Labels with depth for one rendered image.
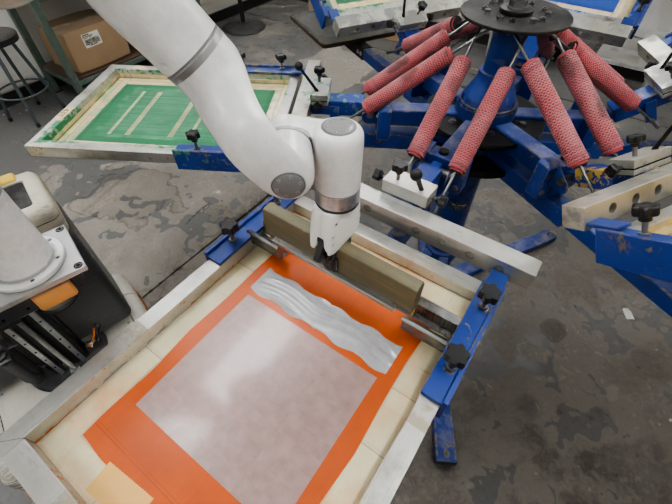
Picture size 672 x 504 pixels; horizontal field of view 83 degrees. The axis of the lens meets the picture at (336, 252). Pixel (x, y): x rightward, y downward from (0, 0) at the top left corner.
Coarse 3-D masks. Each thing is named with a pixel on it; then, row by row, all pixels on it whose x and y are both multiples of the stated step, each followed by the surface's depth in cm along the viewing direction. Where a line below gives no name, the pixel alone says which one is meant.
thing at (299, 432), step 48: (384, 336) 80; (288, 384) 73; (336, 384) 73; (384, 384) 73; (240, 432) 68; (288, 432) 68; (336, 432) 68; (192, 480) 63; (240, 480) 63; (288, 480) 63
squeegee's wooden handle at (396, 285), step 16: (272, 208) 78; (272, 224) 80; (288, 224) 76; (304, 224) 75; (288, 240) 80; (304, 240) 76; (336, 256) 73; (352, 256) 70; (368, 256) 70; (352, 272) 73; (368, 272) 70; (384, 272) 68; (400, 272) 68; (384, 288) 70; (400, 288) 68; (416, 288) 66; (400, 304) 71; (416, 304) 71
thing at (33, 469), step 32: (384, 256) 94; (416, 256) 90; (192, 288) 84; (448, 288) 87; (160, 320) 79; (128, 352) 75; (64, 384) 70; (96, 384) 72; (32, 416) 66; (64, 416) 69; (416, 416) 66; (0, 448) 63; (32, 448) 63; (416, 448) 63; (32, 480) 60; (64, 480) 62; (384, 480) 60
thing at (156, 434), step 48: (240, 288) 88; (336, 288) 88; (192, 336) 80; (240, 336) 80; (288, 336) 80; (144, 384) 73; (192, 384) 73; (240, 384) 73; (96, 432) 68; (144, 432) 68; (192, 432) 68; (144, 480) 63
